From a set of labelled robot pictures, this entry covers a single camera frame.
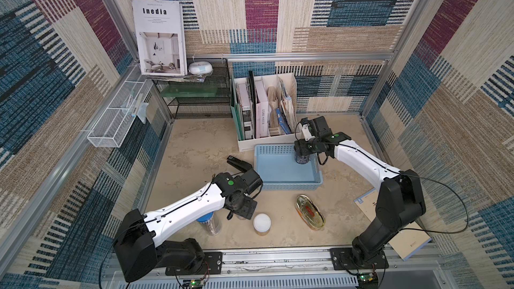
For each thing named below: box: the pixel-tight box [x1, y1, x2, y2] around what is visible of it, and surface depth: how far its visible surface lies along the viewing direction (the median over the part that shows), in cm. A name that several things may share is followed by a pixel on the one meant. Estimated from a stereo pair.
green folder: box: [229, 78, 246, 142], surface depth 90 cm
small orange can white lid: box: [252, 212, 272, 237], surface depth 78 cm
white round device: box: [188, 60, 213, 75], surface depth 89 cm
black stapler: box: [226, 155, 253, 173], surface depth 98 cm
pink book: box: [253, 75, 270, 139], surface depth 98 cm
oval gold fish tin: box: [295, 194, 326, 231], surface depth 84 cm
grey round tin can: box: [294, 153, 311, 165], surface depth 95 cm
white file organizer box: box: [231, 72, 304, 152], surface depth 101 cm
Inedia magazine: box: [131, 0, 189, 77], surface depth 79 cm
